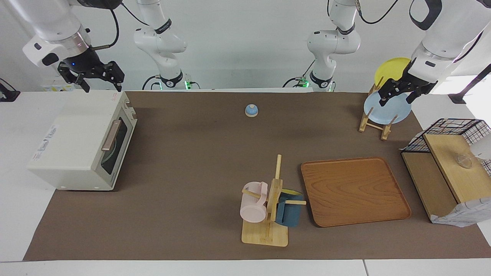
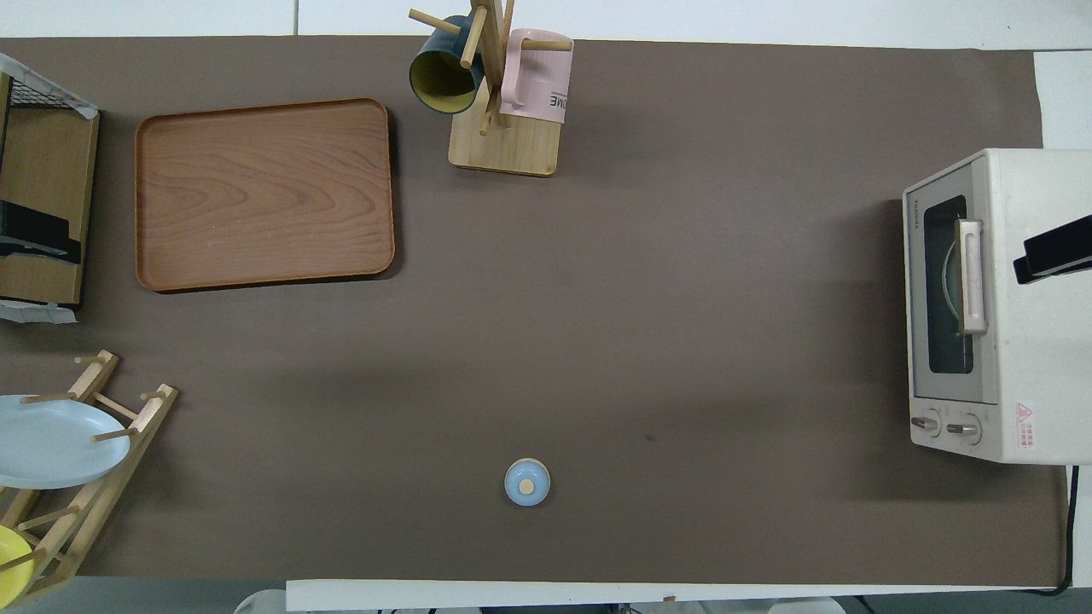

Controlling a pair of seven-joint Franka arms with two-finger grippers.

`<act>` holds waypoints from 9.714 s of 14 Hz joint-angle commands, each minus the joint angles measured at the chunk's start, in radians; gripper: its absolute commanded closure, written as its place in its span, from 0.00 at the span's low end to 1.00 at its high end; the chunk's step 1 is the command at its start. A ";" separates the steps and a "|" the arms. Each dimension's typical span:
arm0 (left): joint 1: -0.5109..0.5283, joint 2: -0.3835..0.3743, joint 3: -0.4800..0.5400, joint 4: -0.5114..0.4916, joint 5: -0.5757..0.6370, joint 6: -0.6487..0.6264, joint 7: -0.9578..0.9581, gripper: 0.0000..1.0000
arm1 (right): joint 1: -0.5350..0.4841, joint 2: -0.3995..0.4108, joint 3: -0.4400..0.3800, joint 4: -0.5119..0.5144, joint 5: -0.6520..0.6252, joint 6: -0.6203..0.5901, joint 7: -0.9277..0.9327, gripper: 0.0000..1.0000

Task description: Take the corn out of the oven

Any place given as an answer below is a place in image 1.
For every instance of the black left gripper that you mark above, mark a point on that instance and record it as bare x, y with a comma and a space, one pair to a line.
418, 84

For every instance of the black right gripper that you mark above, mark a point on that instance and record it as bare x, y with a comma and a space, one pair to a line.
82, 61

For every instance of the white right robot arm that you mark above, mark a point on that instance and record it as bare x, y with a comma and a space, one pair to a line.
161, 42

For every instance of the white toaster oven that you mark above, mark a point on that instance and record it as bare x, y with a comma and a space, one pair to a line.
76, 130

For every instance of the light blue plate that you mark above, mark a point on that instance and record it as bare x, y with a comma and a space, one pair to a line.
387, 114

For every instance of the yellow plate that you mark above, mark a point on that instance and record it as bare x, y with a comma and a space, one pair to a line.
391, 71

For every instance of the wooden plate rack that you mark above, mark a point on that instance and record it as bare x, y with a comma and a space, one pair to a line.
367, 120

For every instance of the white power strip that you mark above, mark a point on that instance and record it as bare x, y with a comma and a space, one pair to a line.
51, 87

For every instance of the black stand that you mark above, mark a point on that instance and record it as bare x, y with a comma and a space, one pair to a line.
458, 97

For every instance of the wooden shelf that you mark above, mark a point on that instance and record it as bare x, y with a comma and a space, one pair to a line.
452, 165

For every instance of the clear glass cup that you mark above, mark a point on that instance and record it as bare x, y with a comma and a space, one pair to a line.
464, 161

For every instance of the black clamp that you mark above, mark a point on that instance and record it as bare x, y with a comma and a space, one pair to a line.
7, 95

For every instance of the white rounded object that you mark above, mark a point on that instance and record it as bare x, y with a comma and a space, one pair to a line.
482, 147

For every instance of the brown wooden tray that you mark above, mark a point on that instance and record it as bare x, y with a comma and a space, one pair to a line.
353, 191

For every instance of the white checked cloth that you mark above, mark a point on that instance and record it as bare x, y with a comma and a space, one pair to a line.
468, 214

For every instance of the brown table mat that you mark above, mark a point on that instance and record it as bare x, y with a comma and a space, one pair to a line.
191, 191

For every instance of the small blue bell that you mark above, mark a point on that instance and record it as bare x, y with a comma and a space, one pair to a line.
251, 111

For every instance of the blue mug yellow inside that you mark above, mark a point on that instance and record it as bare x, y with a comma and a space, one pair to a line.
289, 214

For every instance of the pink mug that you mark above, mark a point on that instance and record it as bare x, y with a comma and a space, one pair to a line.
253, 209

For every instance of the wooden mug tree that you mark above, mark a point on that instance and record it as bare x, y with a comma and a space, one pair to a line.
264, 234

